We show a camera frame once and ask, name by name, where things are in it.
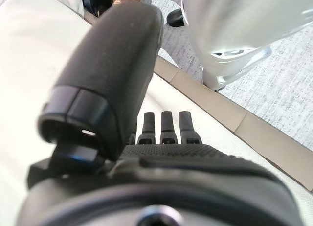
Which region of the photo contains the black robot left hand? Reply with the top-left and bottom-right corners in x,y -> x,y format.
14,4 -> 299,226

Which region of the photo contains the navy blue garment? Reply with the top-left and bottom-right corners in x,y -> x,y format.
78,0 -> 118,18

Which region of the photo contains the bed with beige cover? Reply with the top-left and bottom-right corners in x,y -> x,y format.
0,0 -> 313,226

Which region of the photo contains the silver robot left leg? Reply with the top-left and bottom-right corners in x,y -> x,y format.
180,0 -> 313,91

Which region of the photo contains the large grey area rug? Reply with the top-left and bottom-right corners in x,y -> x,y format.
140,0 -> 313,146

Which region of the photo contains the tan bed frame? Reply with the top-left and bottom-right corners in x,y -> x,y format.
153,56 -> 313,190

